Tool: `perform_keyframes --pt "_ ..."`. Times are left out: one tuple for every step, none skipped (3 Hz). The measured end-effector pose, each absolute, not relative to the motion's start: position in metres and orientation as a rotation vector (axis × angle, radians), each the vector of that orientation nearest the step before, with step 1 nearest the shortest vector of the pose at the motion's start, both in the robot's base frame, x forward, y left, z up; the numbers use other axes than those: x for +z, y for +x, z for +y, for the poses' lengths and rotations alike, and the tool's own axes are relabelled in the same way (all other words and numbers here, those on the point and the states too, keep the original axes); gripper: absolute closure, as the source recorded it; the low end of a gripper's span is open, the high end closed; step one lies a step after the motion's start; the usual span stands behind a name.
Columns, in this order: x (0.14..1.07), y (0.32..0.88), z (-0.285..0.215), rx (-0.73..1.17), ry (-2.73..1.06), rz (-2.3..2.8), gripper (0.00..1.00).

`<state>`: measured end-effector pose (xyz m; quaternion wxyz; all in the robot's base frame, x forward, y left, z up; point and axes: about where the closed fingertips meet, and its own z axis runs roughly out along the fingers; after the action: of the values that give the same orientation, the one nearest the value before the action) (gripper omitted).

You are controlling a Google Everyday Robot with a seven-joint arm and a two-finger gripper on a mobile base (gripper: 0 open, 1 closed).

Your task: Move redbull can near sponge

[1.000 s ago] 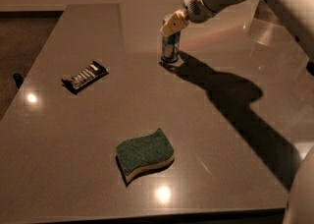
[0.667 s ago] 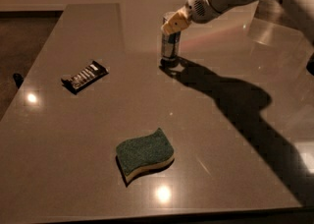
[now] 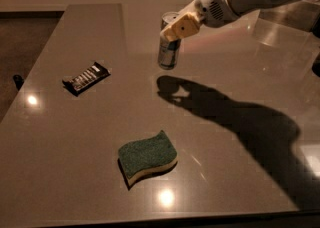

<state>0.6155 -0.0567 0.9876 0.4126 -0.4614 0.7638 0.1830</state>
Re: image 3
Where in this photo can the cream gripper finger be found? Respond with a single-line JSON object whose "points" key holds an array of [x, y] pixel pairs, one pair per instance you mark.
{"points": [[183, 26]]}

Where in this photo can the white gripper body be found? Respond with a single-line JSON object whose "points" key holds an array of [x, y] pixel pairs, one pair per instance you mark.
{"points": [[212, 5]]}

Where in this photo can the redbull can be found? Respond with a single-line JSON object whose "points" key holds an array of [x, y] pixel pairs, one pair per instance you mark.
{"points": [[168, 51]]}

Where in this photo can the green and yellow sponge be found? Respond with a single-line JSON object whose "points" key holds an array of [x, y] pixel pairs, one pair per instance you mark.
{"points": [[145, 157]]}

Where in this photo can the black snack bar wrapper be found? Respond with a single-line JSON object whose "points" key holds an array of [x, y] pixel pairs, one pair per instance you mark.
{"points": [[89, 77]]}

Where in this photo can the small black floor object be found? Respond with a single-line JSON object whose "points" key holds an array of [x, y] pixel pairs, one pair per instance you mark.
{"points": [[19, 81]]}

